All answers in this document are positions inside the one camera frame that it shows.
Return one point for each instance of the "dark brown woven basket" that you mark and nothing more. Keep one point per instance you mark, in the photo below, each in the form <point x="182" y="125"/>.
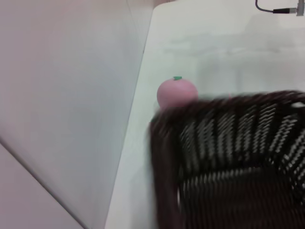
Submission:
<point x="233" y="162"/>

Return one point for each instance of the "pink peach toy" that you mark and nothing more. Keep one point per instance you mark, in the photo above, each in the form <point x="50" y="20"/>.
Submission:
<point x="176" y="94"/>

